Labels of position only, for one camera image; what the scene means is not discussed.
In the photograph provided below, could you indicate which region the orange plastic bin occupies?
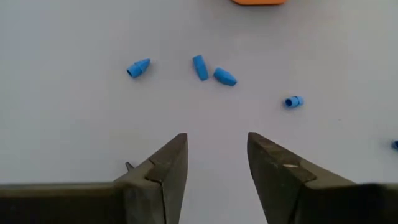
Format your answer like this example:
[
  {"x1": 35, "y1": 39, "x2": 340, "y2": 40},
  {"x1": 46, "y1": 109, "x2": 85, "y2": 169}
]
[{"x1": 230, "y1": 0, "x2": 289, "y2": 6}]

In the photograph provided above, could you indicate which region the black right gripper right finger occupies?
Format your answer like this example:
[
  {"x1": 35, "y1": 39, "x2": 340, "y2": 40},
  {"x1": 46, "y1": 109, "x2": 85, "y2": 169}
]
[{"x1": 247, "y1": 131, "x2": 357, "y2": 224}]

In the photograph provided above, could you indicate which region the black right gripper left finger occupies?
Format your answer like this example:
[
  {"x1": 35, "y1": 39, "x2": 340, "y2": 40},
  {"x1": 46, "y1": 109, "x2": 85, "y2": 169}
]
[{"x1": 112, "y1": 132, "x2": 190, "y2": 224}]

